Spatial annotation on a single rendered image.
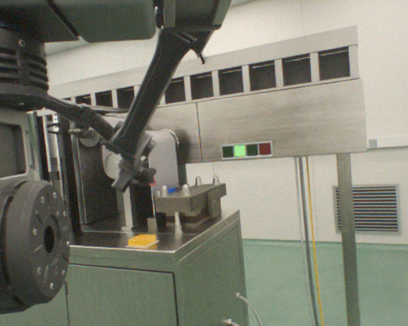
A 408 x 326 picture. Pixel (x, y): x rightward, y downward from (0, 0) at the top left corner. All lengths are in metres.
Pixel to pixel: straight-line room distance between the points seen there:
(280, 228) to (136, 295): 2.97
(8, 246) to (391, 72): 3.76
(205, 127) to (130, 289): 0.82
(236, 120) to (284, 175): 2.40
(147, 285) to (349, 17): 3.41
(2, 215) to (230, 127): 1.34
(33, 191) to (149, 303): 0.92
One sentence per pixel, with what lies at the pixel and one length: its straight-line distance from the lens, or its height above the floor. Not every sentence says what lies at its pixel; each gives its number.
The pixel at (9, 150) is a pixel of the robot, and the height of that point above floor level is 1.24.
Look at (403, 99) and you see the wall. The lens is 3.89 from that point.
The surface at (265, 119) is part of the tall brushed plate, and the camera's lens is 1.58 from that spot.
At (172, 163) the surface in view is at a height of 1.15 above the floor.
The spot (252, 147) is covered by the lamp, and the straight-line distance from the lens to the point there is 1.59.
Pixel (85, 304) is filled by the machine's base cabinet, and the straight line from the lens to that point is 1.46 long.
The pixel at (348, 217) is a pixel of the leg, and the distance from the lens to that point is 1.74.
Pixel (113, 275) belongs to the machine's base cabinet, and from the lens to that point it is 1.33.
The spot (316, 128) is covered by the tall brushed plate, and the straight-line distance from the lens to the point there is 1.54.
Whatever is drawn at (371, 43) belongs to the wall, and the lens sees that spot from 3.96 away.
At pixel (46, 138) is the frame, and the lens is 1.65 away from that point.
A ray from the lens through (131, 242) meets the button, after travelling 1.23.
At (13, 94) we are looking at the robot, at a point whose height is 1.30.
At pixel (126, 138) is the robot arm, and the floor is 1.26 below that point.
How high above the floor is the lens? 1.23
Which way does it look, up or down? 3 degrees down
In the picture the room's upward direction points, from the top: 5 degrees counter-clockwise
